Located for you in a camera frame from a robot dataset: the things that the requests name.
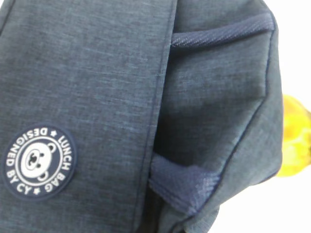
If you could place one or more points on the navy blue lunch bag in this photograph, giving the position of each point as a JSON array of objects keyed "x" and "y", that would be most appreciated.
[{"x": 134, "y": 116}]

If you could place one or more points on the yellow pear-shaped gourd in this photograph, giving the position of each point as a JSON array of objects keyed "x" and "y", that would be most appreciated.
[{"x": 296, "y": 144}]

